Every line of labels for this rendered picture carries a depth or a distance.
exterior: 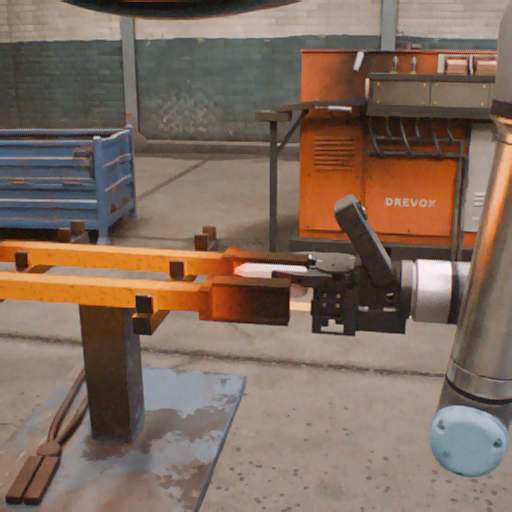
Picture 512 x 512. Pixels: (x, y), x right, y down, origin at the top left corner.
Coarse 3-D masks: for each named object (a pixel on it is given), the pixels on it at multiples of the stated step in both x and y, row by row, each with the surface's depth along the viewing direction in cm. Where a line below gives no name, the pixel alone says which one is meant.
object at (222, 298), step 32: (0, 288) 70; (32, 288) 69; (64, 288) 68; (96, 288) 68; (128, 288) 67; (160, 288) 67; (192, 288) 67; (224, 288) 66; (256, 288) 65; (288, 288) 64; (224, 320) 66; (256, 320) 66; (288, 320) 66
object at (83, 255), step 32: (0, 256) 83; (32, 256) 82; (64, 256) 81; (96, 256) 80; (128, 256) 79; (160, 256) 78; (192, 256) 78; (224, 256) 76; (256, 256) 76; (288, 256) 76
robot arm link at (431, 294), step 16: (416, 272) 72; (432, 272) 71; (448, 272) 71; (416, 288) 71; (432, 288) 71; (448, 288) 70; (416, 304) 71; (432, 304) 71; (448, 304) 70; (416, 320) 73; (432, 320) 73
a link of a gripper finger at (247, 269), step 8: (248, 264) 76; (256, 264) 76; (264, 264) 76; (272, 264) 75; (280, 264) 75; (240, 272) 76; (248, 272) 75; (256, 272) 75; (264, 272) 74; (296, 288) 75; (304, 288) 75; (296, 296) 75
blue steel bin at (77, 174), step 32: (128, 128) 466; (0, 160) 410; (32, 160) 408; (64, 160) 406; (96, 160) 403; (128, 160) 466; (0, 192) 417; (32, 192) 415; (64, 192) 413; (96, 192) 410; (128, 192) 472; (0, 224) 422; (32, 224) 420; (64, 224) 418; (96, 224) 416
